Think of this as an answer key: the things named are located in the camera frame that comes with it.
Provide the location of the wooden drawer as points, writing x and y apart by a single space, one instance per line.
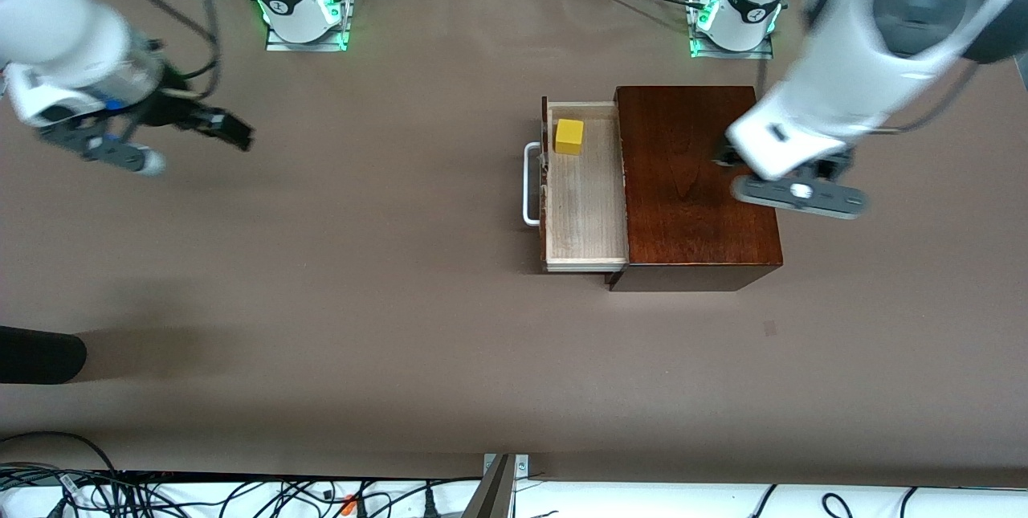
586 213

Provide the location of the yellow block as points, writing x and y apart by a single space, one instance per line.
569 136

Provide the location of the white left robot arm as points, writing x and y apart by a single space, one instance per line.
843 60

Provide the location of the dark brown wooden cabinet box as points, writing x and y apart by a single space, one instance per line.
683 221

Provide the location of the brown table cover sheet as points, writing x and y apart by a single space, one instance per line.
321 261

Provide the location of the black cylindrical object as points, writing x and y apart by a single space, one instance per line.
40 355

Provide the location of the grey metal strut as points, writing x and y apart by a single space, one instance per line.
488 498

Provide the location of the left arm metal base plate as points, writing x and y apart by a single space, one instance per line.
759 53

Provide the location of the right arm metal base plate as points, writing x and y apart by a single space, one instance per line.
277 46

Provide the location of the silver metal bracket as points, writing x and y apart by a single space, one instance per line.
521 466

